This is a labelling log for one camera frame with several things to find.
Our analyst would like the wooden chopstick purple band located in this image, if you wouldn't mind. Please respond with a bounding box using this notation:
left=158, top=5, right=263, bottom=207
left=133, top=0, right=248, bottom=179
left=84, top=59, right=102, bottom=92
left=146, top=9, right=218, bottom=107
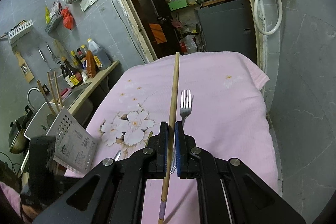
left=158, top=52, right=180, bottom=224

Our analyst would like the silver fork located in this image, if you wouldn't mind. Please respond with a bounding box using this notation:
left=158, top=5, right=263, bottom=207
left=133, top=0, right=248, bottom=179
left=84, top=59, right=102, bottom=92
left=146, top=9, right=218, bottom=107
left=170, top=89, right=192, bottom=174

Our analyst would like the white perforated utensil holder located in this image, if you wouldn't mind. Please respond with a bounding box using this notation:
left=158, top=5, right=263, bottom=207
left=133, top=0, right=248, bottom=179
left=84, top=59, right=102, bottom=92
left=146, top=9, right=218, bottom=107
left=24, top=101, right=100, bottom=175

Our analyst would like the pink sleeve forearm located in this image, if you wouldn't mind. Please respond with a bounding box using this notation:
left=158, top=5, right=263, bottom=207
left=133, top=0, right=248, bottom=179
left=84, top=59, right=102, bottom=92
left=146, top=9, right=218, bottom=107
left=1, top=182, right=25, bottom=223

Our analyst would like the beige kitchen counter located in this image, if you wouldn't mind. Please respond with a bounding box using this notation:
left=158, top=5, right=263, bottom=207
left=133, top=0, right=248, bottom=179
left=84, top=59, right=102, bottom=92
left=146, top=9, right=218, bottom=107
left=67, top=60, right=120, bottom=115

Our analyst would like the person's left hand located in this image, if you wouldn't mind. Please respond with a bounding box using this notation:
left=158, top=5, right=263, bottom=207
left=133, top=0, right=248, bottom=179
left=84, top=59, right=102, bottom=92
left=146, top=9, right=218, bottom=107
left=21, top=204, right=42, bottom=223

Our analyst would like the black wok pan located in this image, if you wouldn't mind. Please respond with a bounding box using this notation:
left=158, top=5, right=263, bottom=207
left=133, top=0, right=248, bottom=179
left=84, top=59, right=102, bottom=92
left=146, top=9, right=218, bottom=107
left=9, top=113, right=32, bottom=155

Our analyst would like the pink floral tablecloth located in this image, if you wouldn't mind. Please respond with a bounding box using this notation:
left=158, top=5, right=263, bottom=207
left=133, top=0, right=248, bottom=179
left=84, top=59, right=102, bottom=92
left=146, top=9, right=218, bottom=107
left=64, top=50, right=280, bottom=224

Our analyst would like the chrome faucet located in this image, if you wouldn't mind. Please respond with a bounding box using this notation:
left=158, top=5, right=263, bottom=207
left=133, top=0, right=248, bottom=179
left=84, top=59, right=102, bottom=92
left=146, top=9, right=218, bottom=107
left=27, top=87, right=43, bottom=114

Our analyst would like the stainless steel sink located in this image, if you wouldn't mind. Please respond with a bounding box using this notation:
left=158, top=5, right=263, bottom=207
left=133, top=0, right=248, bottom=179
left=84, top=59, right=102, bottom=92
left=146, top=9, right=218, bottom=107
left=62, top=83, right=91, bottom=109

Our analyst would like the large vinegar jug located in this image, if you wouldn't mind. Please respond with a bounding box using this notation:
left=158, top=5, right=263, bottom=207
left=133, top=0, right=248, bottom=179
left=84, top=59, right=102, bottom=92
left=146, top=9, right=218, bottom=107
left=87, top=38, right=112, bottom=71

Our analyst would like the orange spice packet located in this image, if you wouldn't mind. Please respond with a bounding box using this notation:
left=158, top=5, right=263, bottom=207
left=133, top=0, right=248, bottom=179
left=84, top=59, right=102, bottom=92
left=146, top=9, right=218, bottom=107
left=85, top=51, right=96, bottom=78

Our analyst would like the dark soy sauce bottle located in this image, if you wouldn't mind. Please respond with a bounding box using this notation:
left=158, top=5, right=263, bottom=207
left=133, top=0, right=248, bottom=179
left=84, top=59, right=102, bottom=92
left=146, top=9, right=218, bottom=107
left=62, top=56, right=83, bottom=86

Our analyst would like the wooden grater board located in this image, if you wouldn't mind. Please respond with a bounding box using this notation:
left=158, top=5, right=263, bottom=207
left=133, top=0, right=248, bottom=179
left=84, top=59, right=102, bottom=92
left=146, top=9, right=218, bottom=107
left=12, top=46, right=34, bottom=83

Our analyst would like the grey cabinet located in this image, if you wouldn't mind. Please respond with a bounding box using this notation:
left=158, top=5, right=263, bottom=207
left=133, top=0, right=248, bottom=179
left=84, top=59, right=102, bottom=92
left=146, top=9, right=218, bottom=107
left=195, top=0, right=257, bottom=63

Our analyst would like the green box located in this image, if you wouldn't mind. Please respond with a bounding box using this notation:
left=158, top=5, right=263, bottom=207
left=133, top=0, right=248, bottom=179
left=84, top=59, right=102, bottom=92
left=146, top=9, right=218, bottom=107
left=168, top=0, right=188, bottom=11

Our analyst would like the red plastic bag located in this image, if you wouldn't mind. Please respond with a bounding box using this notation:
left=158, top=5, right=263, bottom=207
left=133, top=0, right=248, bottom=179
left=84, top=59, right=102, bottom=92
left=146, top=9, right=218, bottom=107
left=61, top=7, right=74, bottom=30

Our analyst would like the white wall basket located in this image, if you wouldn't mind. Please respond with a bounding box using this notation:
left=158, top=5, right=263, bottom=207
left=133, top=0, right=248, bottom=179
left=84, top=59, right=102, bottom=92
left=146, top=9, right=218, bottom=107
left=8, top=19, right=33, bottom=44

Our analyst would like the white wall switch socket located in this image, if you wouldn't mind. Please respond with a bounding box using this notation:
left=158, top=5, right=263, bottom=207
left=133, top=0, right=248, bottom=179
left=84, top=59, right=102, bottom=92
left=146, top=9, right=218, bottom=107
left=80, top=0, right=98, bottom=12

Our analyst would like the grey wall shelf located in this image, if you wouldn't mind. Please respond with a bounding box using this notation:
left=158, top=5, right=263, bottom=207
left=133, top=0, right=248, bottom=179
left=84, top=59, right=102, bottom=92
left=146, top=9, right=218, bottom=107
left=45, top=8, right=63, bottom=34

